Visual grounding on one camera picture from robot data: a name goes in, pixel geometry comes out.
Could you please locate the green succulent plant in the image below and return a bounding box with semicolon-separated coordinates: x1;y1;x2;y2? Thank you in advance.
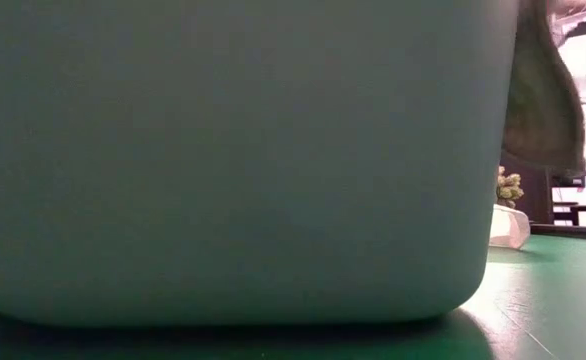
495;165;526;209

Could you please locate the black partition panel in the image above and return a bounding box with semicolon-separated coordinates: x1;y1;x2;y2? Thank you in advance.
499;149;555;226

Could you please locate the black computer monitor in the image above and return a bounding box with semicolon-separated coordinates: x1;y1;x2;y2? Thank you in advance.
551;172;586;190

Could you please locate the black ceiling fixture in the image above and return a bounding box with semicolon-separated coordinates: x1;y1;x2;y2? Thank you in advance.
561;19;586;41

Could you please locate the black low bench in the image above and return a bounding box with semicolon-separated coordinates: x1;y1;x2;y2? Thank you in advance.
552;201;586;228

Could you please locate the black table edge frame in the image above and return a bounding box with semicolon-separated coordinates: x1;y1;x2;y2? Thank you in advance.
530;223;586;242

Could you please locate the teal plastic basket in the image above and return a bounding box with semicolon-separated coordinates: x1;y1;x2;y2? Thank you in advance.
0;0;520;329

